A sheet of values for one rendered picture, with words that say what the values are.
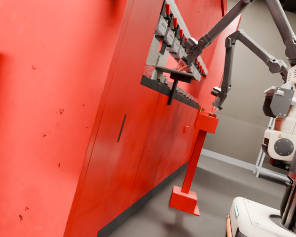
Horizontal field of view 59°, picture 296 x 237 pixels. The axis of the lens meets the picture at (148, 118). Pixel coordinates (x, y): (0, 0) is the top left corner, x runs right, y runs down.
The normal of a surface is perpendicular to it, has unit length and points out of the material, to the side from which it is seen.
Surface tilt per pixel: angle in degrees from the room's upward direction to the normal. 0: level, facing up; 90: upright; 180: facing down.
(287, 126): 90
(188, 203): 90
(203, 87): 90
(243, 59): 90
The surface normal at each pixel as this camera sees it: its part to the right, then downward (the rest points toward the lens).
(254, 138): -0.25, 0.00
